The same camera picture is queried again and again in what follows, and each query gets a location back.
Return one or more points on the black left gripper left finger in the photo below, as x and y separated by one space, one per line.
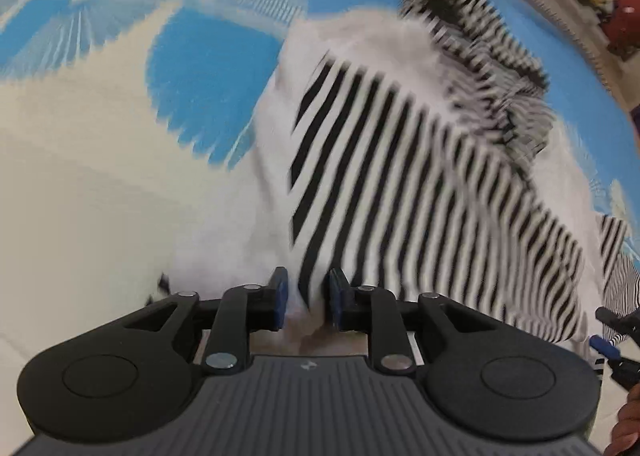
131 376

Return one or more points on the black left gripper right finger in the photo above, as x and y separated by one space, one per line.
487 377

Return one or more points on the black white striped garment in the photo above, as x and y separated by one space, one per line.
414 151

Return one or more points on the person's hand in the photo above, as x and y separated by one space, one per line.
625 433

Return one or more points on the blue white patterned bedsheet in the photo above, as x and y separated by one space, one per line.
120 117

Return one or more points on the red round object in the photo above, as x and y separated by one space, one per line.
621 28

